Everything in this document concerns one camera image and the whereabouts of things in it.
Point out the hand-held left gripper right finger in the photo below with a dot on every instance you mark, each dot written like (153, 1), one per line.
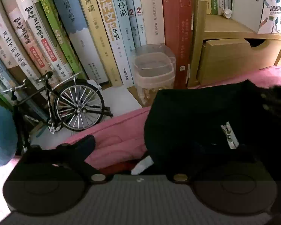
(181, 177)

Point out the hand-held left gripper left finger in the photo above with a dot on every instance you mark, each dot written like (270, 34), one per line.
(87, 145)

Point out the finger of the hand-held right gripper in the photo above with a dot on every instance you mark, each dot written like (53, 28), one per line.
(278, 100)

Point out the navy and white jacket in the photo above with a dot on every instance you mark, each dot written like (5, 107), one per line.
(189, 112)

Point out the pink rabbit-print blanket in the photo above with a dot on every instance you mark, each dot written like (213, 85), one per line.
(117, 133)

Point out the black model bicycle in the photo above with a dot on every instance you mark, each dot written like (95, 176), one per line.
(79, 105)

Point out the wooden drawer organizer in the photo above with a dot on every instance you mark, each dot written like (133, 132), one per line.
(224, 58)

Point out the blue plush ball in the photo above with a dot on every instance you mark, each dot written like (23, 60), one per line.
(2, 136)

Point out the white patterned box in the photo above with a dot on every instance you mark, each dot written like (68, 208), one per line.
(267, 7)

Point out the clear plastic jar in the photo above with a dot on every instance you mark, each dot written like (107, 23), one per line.
(153, 75)

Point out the crumpled white paper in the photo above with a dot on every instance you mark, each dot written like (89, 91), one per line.
(226, 13)

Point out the row of tall books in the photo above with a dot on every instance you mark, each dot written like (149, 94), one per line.
(89, 28)

